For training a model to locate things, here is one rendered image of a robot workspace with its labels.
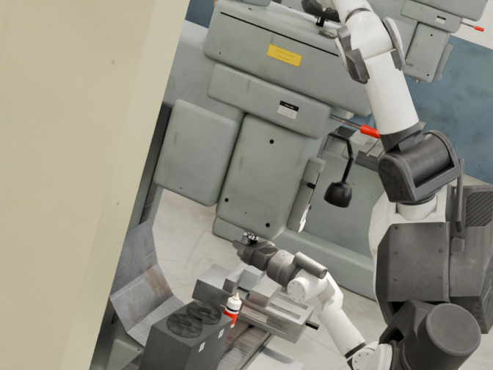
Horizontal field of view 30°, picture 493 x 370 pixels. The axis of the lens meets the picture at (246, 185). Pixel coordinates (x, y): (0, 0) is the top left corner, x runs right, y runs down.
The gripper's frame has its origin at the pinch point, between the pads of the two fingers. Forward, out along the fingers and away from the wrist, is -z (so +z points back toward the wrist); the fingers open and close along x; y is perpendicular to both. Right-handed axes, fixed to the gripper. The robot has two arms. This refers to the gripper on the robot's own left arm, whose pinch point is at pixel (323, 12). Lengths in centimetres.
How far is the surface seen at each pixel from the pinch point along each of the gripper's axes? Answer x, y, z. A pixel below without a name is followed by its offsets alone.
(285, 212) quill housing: 7, -50, -18
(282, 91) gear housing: -3.6, -23.4, -0.5
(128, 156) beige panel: -9, -81, 160
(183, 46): -32.2, -18.3, -6.4
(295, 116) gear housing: 1.4, -28.3, -1.7
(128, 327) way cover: -25, -91, -44
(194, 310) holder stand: -8, -82, -11
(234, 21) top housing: -20.7, -11.0, 3.3
